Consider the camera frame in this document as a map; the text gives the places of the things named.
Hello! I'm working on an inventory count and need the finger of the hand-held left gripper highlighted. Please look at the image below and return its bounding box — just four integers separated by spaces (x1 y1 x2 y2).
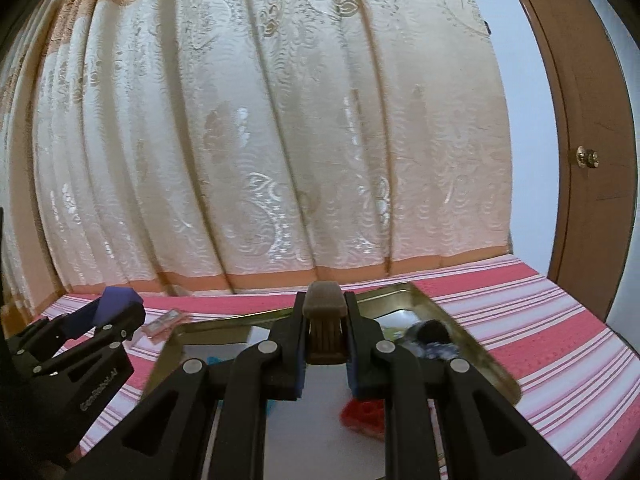
35 301 147 377
7 304 101 363

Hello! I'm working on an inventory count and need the red plastic piece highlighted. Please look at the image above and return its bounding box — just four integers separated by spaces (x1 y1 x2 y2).
340 399 388 436

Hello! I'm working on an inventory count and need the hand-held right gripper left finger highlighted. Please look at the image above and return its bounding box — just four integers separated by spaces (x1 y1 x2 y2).
65 291 307 480

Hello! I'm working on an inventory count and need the gold tin box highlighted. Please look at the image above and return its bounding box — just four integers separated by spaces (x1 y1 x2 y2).
142 282 523 480

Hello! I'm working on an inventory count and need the cream floral curtain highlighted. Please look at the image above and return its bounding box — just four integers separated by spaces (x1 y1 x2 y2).
0 0 515 297

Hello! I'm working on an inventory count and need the small pink box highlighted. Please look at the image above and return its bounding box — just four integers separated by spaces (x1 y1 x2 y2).
141 308 187 344

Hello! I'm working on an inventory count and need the purple block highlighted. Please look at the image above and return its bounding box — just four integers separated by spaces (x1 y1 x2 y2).
92 286 144 327

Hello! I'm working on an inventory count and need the dark fuzzy scrunchie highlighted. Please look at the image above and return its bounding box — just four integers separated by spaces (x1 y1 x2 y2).
400 320 462 361

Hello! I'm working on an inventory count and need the pink striped bedspread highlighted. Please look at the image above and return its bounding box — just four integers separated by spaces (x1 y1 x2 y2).
40 254 640 480

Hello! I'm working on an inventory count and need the brown wooden door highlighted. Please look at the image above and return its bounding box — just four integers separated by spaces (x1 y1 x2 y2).
500 0 640 336

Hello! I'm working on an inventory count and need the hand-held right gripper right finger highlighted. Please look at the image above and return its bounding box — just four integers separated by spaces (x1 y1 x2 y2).
344 291 576 480

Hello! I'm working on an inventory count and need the brass door knob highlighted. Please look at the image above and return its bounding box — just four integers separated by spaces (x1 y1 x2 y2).
575 145 602 169

